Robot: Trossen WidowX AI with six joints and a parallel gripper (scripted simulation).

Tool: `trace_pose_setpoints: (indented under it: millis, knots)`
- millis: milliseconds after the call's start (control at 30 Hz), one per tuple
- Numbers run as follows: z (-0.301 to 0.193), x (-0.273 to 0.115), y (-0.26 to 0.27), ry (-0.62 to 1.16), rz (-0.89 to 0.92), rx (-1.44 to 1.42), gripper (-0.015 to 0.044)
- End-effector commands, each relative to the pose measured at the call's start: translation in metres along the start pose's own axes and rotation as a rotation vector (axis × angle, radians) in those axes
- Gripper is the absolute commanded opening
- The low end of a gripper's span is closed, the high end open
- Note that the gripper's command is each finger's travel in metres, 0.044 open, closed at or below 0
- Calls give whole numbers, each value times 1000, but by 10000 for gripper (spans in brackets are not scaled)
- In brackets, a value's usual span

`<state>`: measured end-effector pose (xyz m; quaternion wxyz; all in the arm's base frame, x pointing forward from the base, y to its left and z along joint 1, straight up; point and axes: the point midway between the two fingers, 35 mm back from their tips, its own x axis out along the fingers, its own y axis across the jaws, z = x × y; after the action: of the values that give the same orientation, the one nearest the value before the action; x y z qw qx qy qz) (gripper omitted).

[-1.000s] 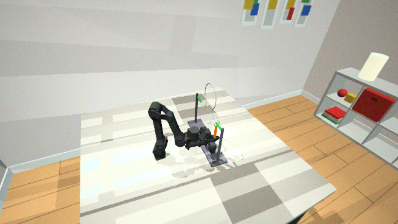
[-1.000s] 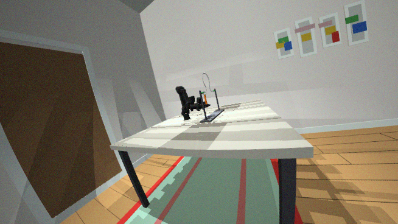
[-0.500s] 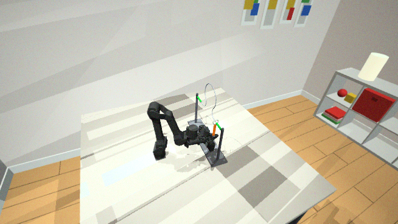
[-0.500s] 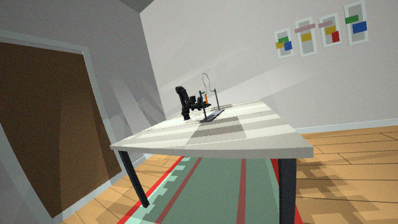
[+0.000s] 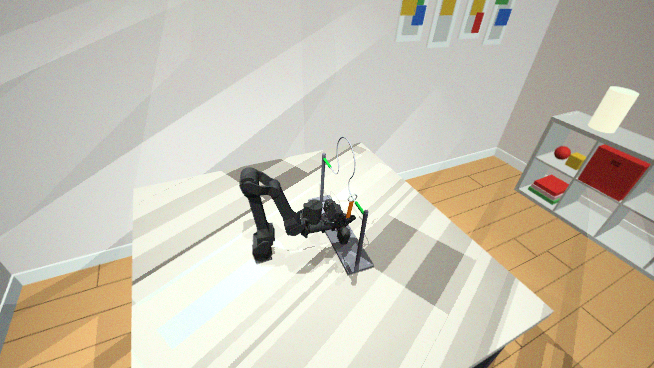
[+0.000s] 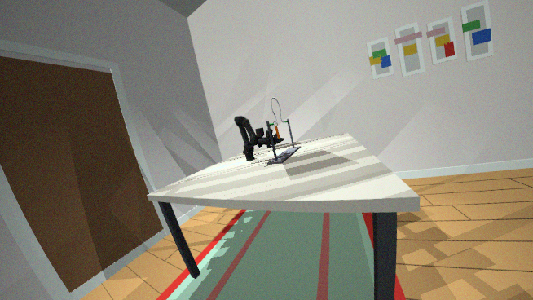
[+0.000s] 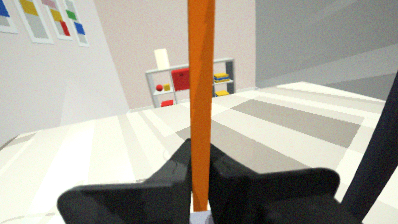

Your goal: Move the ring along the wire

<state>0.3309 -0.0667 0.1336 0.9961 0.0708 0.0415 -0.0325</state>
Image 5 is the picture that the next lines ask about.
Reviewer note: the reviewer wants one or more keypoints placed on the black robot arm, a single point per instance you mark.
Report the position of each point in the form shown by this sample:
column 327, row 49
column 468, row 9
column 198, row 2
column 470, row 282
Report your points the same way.
column 305, row 221

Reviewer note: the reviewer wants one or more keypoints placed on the orange handle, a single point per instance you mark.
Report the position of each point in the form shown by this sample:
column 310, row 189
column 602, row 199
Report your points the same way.
column 350, row 205

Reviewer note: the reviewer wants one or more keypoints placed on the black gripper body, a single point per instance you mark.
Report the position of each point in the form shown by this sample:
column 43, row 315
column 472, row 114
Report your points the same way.
column 343, row 232

